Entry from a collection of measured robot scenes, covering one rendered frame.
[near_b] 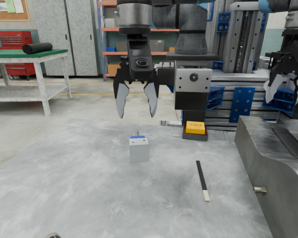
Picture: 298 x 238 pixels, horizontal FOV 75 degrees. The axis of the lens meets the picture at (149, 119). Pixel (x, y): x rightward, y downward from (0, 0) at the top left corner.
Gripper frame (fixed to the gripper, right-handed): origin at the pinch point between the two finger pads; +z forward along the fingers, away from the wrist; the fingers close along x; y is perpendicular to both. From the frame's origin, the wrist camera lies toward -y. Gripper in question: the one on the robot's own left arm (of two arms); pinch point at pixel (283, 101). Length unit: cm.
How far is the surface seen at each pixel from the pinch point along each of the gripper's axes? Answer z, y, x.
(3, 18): -62, 478, 489
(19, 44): 2, 435, 425
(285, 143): 5.2, -18.0, 6.9
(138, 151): 10.5, -17.7, 41.8
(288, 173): 1.6, -34.7, 16.0
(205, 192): 13.2, -27.4, 25.7
